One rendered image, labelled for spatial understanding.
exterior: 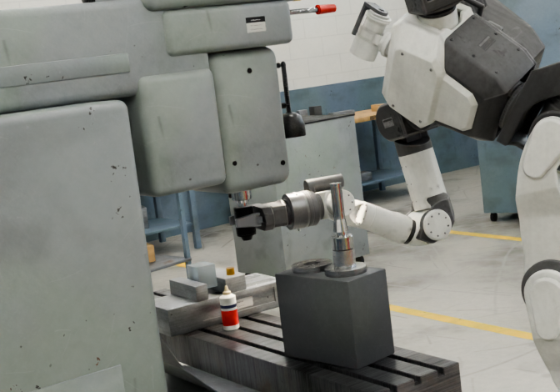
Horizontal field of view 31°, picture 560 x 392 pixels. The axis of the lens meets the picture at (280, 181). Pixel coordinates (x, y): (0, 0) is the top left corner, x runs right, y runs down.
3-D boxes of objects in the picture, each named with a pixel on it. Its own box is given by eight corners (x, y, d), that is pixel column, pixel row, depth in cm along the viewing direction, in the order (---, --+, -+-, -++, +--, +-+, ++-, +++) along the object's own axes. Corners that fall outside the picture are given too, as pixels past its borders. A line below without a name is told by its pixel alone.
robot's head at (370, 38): (387, 64, 248) (357, 48, 251) (403, 27, 244) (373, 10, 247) (374, 67, 242) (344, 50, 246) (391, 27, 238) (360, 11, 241)
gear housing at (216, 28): (239, 49, 255) (233, 9, 253) (296, 42, 235) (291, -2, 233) (118, 64, 236) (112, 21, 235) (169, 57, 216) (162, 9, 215)
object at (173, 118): (176, 179, 246) (162, 72, 243) (230, 183, 226) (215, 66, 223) (104, 193, 235) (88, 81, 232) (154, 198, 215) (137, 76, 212)
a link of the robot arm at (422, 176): (443, 230, 267) (419, 148, 266) (468, 230, 255) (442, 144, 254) (406, 244, 263) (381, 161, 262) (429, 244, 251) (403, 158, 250)
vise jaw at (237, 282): (218, 281, 276) (217, 267, 275) (247, 288, 263) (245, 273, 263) (199, 286, 273) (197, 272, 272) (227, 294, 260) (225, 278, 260)
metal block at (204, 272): (207, 283, 269) (203, 260, 268) (217, 285, 264) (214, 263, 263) (189, 287, 266) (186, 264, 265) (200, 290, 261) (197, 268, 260)
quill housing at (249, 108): (247, 178, 255) (232, 50, 251) (296, 181, 238) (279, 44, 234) (182, 192, 245) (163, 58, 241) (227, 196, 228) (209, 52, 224)
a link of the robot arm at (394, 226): (357, 231, 257) (423, 254, 263) (374, 230, 247) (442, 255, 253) (369, 191, 259) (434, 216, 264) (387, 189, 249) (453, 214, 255)
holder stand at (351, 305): (322, 340, 234) (312, 255, 231) (396, 353, 218) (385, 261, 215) (284, 355, 226) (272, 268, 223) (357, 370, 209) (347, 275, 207)
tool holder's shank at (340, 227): (334, 234, 216) (327, 183, 215) (349, 233, 216) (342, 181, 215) (333, 238, 213) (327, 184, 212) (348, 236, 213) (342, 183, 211)
